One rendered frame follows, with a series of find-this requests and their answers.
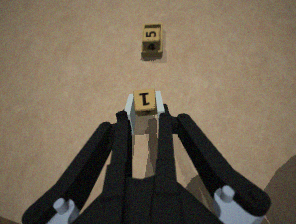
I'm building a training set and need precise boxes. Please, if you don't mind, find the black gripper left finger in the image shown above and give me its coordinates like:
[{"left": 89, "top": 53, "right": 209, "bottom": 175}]
[{"left": 21, "top": 94, "right": 136, "bottom": 224}]

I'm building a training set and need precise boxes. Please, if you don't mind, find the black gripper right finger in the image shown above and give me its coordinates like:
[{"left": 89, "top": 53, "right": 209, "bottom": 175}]
[{"left": 152, "top": 91, "right": 271, "bottom": 224}]

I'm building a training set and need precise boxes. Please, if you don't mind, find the tan cube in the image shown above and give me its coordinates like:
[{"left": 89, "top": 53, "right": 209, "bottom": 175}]
[
  {"left": 143, "top": 28, "right": 160, "bottom": 51},
  {"left": 133, "top": 89, "right": 157, "bottom": 117}
]

